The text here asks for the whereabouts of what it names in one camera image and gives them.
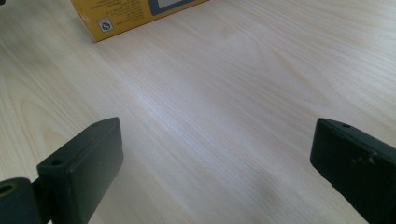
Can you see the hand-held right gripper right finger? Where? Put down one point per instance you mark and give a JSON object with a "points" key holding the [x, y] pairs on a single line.
{"points": [[355, 168]]}

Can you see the yellow cardboard box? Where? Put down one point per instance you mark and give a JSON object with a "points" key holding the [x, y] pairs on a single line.
{"points": [[124, 15]]}

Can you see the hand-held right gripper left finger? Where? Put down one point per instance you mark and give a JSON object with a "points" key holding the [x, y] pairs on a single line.
{"points": [[81, 168]]}

